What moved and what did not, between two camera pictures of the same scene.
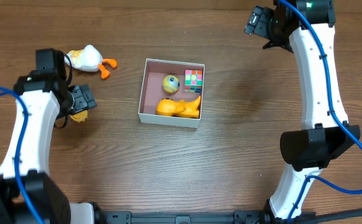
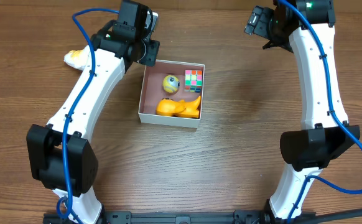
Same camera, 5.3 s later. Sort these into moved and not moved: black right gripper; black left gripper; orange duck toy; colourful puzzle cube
Moved: black left gripper
Not moved: orange duck toy; black right gripper; colourful puzzle cube
